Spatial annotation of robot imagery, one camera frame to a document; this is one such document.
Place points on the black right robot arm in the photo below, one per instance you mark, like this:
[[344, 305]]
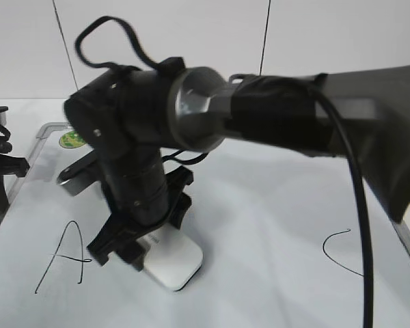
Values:
[[127, 115]]

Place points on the white board with aluminium frame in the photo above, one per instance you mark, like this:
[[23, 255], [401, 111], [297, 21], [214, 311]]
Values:
[[278, 230]]

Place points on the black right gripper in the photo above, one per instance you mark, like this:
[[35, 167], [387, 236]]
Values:
[[142, 198]]

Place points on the white rectangular board eraser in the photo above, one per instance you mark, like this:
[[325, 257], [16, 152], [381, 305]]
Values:
[[171, 257]]

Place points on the round green magnet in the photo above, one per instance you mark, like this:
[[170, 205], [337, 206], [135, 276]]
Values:
[[71, 140]]

